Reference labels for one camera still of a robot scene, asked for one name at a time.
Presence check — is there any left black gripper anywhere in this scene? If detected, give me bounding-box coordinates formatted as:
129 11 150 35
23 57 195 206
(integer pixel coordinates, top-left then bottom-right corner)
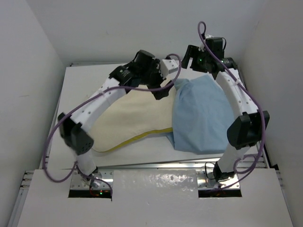
139 59 172 98

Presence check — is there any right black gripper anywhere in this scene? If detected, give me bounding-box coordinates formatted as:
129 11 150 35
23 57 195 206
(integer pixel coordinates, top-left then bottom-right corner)
181 44 211 73

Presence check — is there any cream pillow with yellow edge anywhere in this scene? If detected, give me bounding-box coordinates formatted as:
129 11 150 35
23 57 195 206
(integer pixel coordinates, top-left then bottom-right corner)
89 87 177 152

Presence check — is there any light blue pillowcase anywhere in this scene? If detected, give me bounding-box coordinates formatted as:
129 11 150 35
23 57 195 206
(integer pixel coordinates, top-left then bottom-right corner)
167 75 234 155

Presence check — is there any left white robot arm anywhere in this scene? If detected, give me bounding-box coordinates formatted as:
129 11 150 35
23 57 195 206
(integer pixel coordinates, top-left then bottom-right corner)
58 50 180 189

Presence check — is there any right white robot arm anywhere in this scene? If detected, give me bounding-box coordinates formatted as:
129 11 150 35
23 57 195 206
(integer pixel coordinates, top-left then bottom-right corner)
181 37 270 182

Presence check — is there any white front cover panel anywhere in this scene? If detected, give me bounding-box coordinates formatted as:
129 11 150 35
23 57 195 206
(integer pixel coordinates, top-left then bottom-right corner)
18 169 292 227

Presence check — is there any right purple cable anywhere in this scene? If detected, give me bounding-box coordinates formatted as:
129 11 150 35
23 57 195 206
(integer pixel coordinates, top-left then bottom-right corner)
197 21 265 190

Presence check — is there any purple cable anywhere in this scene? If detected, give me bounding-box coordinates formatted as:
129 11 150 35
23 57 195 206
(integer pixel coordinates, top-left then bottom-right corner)
197 21 265 190
43 53 182 190

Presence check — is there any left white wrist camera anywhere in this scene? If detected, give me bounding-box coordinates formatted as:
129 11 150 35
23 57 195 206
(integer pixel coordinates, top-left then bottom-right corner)
160 59 178 79

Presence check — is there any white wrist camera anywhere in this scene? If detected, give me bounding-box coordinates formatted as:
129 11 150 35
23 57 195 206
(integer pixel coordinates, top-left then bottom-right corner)
160 59 178 79
204 34 214 40

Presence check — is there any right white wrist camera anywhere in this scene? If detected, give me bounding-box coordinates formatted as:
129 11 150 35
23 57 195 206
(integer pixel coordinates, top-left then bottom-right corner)
204 34 214 40

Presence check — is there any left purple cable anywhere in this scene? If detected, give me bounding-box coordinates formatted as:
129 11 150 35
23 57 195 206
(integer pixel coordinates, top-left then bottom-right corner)
43 53 182 190

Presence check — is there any aluminium frame rail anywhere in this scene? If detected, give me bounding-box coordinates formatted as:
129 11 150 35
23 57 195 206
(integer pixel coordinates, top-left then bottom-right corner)
7 61 294 227

